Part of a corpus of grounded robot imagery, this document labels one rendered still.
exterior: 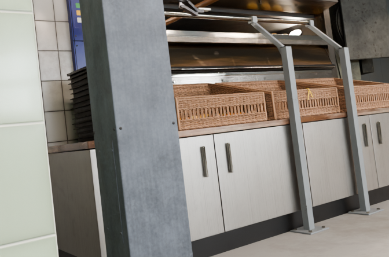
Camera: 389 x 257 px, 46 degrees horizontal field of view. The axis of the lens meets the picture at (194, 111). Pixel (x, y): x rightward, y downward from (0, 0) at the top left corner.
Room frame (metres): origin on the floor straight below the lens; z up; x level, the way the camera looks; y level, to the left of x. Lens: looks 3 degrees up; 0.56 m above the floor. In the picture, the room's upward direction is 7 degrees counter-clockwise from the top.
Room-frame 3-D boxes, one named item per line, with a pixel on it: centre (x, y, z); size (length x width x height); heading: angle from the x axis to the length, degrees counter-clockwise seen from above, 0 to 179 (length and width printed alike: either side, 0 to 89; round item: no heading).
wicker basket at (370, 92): (3.11, -1.00, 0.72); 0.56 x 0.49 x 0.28; 127
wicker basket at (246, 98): (2.41, -0.01, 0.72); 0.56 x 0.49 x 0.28; 125
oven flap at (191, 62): (2.97, -0.33, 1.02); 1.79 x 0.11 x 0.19; 125
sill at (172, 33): (2.99, -0.32, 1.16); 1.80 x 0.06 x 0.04; 125
